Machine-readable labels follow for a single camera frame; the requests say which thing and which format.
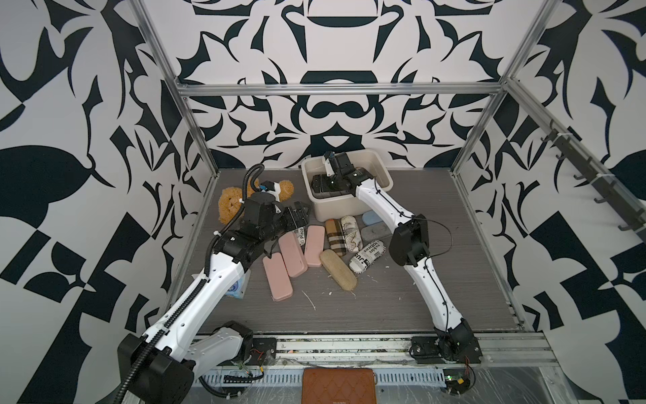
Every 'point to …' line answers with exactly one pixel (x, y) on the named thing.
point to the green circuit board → (457, 380)
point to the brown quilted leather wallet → (338, 385)
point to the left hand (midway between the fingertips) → (297, 206)
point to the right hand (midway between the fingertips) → (318, 178)
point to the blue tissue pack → (239, 289)
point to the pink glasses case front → (279, 284)
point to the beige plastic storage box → (323, 208)
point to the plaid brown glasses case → (336, 240)
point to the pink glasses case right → (314, 245)
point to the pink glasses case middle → (294, 261)
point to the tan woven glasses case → (338, 271)
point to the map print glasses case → (352, 234)
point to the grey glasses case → (375, 232)
